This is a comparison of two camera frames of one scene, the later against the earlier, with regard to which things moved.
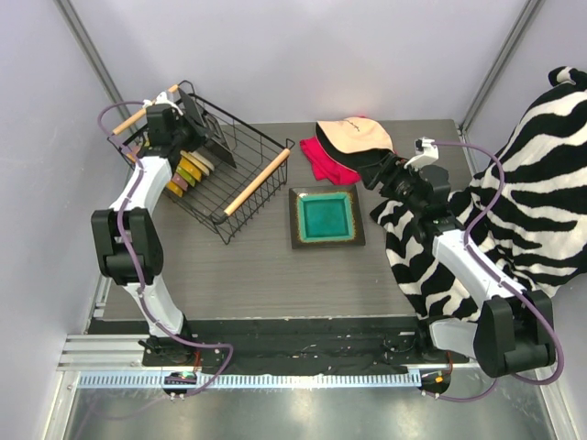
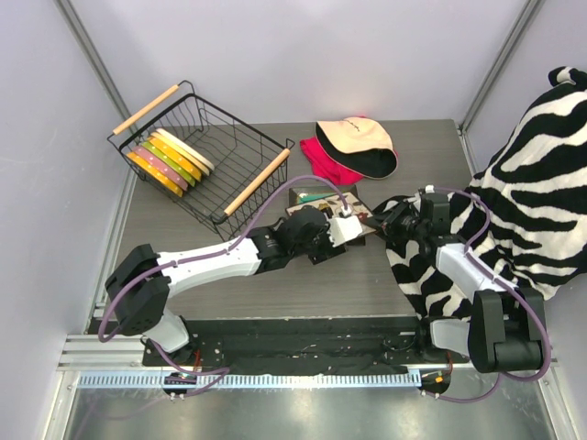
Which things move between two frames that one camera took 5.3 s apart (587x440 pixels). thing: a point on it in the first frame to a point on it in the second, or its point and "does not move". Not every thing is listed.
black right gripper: (382, 170) to (391, 220)
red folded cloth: (324, 168) does not move
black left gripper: (191, 124) to (322, 252)
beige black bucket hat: (356, 140) does not move
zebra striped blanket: (534, 231) does not move
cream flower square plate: (209, 126) to (333, 206)
